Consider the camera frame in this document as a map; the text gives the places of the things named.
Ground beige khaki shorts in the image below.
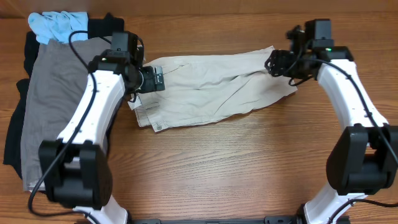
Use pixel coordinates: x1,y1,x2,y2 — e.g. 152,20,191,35
128,47,297,132

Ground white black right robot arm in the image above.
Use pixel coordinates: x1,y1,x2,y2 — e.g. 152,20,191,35
264,19,397,224

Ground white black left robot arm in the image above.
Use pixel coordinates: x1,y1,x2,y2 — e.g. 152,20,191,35
27,32,165,224

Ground black garment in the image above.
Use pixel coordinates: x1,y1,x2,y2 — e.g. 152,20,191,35
3,13,124,178

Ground grey shorts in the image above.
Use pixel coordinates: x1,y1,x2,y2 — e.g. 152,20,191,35
21,37,111,191

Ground light blue garment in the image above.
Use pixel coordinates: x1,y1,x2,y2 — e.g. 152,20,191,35
28,11,88,45

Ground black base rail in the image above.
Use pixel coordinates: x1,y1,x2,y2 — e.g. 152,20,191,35
128,215,302,224

